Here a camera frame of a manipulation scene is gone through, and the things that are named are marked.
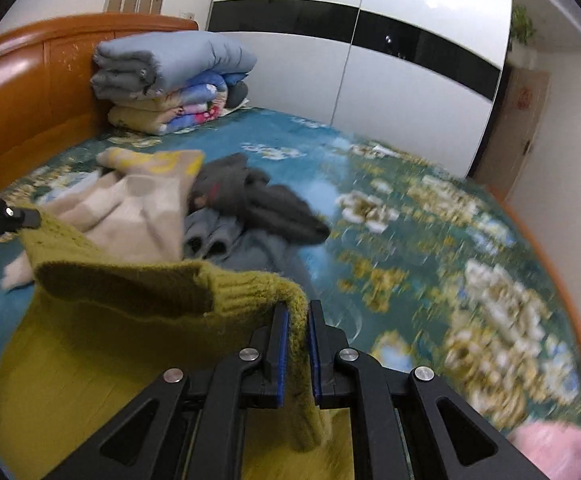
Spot olive green knit sweater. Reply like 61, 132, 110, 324
0, 214, 331, 479

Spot orange wooden headboard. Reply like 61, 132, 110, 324
0, 13, 198, 191

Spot beige fluffy garment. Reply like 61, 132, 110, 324
0, 146, 207, 291

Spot pink sleeve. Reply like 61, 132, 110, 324
507, 420, 581, 480

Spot teal floral bed blanket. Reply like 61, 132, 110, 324
0, 108, 581, 432

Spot grey sweatshirt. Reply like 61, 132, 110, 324
183, 208, 319, 300

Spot light blue folded quilt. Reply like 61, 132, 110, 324
91, 30, 257, 100

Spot colourful folded blanket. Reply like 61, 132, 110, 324
108, 70, 248, 136

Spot dark black garment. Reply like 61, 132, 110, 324
188, 153, 330, 246

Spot wooden picture frames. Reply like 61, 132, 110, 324
104, 0, 164, 15

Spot brown room door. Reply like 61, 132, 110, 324
473, 66, 551, 200

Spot white black wardrobe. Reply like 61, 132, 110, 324
208, 0, 513, 177

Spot green potted plant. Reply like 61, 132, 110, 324
508, 3, 537, 51

